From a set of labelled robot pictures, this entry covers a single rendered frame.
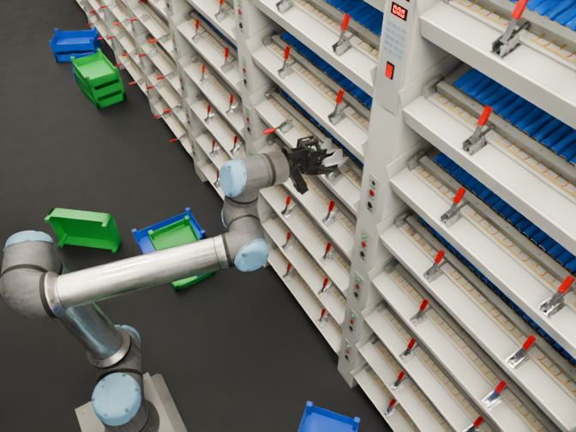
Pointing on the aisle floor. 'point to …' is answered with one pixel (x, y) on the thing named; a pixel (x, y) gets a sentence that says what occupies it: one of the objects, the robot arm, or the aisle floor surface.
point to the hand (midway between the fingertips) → (340, 157)
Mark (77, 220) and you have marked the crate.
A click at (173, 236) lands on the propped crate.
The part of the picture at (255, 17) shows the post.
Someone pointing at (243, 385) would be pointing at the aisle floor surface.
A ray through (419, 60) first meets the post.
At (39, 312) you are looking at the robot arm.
